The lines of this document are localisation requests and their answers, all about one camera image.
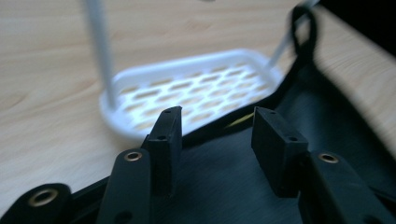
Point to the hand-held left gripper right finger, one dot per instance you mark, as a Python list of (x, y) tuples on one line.
[(277, 152)]

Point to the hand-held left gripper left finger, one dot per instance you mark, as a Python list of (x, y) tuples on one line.
[(165, 149)]

